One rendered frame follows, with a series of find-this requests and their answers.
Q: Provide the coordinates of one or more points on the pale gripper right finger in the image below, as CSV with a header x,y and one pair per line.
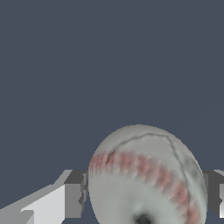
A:
x,y
216,192

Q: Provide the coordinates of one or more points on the white baseball with red stitching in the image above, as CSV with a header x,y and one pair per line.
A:
x,y
140,180

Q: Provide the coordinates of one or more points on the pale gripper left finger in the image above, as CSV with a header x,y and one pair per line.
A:
x,y
49,201

